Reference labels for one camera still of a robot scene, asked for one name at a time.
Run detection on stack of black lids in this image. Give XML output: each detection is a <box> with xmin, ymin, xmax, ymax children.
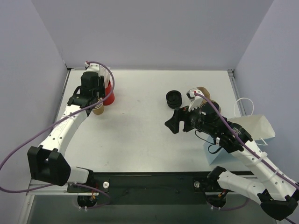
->
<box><xmin>166</xmin><ymin>90</ymin><xmax>182</xmax><ymax>109</ymax></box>

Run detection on bundle of wrapped straws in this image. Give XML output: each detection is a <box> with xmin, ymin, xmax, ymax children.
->
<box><xmin>100</xmin><ymin>65</ymin><xmax>111</xmax><ymax>82</ymax></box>

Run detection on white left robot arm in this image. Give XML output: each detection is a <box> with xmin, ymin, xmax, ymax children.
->
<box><xmin>27</xmin><ymin>71</ymin><xmax>106</xmax><ymax>192</ymax></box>

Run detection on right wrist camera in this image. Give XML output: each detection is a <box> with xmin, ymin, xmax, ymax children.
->
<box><xmin>186</xmin><ymin>87</ymin><xmax>205</xmax><ymax>112</ymax></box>

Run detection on white and blue paper bag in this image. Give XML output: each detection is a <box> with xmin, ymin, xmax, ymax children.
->
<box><xmin>205</xmin><ymin>113</ymin><xmax>276</xmax><ymax>164</ymax></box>

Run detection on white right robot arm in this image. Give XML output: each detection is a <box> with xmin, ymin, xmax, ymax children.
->
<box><xmin>165</xmin><ymin>102</ymin><xmax>299</xmax><ymax>220</ymax></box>

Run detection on aluminium frame rail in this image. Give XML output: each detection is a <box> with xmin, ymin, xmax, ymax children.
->
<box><xmin>227</xmin><ymin>69</ymin><xmax>246</xmax><ymax>116</ymax></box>

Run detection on stack of paper cups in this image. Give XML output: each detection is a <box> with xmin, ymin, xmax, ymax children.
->
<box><xmin>93</xmin><ymin>103</ymin><xmax>105</xmax><ymax>115</ymax></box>

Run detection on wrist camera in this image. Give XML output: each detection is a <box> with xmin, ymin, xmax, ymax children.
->
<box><xmin>186</xmin><ymin>87</ymin><xmax>205</xmax><ymax>112</ymax></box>
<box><xmin>85</xmin><ymin>61</ymin><xmax>100</xmax><ymax>76</ymax></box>

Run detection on brown cardboard cup carrier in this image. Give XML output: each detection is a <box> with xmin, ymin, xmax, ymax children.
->
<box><xmin>197</xmin><ymin>86</ymin><xmax>211</xmax><ymax>99</ymax></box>

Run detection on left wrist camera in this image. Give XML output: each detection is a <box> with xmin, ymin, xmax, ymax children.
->
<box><xmin>85</xmin><ymin>61</ymin><xmax>100</xmax><ymax>76</ymax></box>

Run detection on red ribbed straw cup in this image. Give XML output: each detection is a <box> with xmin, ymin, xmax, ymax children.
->
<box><xmin>102</xmin><ymin>80</ymin><xmax>116</xmax><ymax>106</ymax></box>

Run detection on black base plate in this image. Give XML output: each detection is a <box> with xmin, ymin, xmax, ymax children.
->
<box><xmin>67</xmin><ymin>172</ymin><xmax>228</xmax><ymax>208</ymax></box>

